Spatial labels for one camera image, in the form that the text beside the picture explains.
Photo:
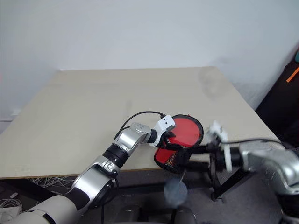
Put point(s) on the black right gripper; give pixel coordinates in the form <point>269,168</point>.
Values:
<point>216,158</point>

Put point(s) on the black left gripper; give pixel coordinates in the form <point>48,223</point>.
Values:
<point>165,141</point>

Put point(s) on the red black paddle case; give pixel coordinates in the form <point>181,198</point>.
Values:
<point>187,130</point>

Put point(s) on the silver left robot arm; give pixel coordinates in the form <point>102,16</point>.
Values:
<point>128,140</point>

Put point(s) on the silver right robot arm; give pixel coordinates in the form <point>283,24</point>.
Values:
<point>268,154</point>

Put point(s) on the black cabinet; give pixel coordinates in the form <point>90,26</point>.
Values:
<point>278,109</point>

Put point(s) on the orange strip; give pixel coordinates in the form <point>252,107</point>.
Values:
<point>293,75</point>

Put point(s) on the teal object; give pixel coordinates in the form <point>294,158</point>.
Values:
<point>297,56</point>

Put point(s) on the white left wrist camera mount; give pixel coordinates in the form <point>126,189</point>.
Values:
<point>164,122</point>

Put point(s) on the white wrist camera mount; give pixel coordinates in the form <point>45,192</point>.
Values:
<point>164,122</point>
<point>218,133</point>

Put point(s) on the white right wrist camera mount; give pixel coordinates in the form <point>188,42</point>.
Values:
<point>218,133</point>

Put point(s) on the black table frame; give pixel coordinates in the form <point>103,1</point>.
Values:
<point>224,186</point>

